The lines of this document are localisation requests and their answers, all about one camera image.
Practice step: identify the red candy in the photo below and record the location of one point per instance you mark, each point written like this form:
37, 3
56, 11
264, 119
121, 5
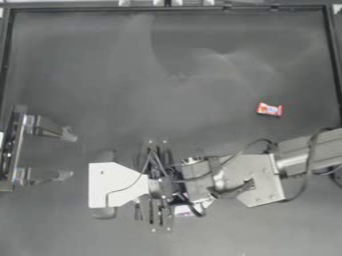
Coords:
268, 109

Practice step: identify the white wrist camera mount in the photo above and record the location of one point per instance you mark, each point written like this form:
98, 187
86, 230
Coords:
111, 181

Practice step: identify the black table frame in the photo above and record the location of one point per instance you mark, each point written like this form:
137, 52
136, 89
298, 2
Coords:
66, 6

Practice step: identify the grey frame bracket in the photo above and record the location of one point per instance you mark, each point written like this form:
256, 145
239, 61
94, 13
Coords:
176, 2
124, 2
208, 2
157, 2

